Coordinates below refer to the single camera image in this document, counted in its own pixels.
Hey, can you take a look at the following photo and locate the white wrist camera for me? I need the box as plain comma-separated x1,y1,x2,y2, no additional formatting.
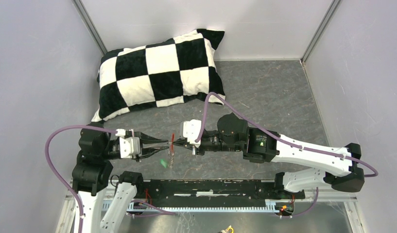
180,119,202,147
119,137,141,159

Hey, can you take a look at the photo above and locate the aluminium corner post left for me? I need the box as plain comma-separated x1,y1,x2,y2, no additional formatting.
72,0,107,55

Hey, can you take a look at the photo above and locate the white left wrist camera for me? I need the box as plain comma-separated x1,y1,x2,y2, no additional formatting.
119,137,141,159

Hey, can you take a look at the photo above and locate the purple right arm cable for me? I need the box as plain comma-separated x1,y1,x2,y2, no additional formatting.
195,92,379,178

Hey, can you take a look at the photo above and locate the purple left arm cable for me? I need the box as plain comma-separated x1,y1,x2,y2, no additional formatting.
45,125,127,233

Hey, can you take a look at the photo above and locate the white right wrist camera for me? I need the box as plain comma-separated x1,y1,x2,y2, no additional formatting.
180,119,202,147

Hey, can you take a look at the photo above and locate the grey slotted cable duct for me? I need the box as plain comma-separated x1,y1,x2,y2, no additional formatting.
98,201,294,214

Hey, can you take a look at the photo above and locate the black white checkered pillow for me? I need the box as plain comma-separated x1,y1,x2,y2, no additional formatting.
92,29,225,122

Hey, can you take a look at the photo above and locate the aluminium corner post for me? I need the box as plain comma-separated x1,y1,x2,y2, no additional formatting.
300,0,342,65
72,0,107,55

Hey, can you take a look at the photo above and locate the yellow carabiner with keys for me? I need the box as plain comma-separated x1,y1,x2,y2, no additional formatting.
219,225,234,233

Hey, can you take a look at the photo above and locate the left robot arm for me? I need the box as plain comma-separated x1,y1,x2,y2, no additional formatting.
72,123,168,233

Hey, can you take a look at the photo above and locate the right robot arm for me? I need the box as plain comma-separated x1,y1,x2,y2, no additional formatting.
173,113,365,198

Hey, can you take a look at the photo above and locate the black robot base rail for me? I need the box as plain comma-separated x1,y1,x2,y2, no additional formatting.
119,171,306,208

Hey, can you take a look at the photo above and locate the aluminium corner post right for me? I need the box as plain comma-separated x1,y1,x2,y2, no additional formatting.
300,0,342,65

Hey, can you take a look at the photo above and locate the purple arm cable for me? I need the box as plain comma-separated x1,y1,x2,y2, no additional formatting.
195,92,379,178
45,125,127,233

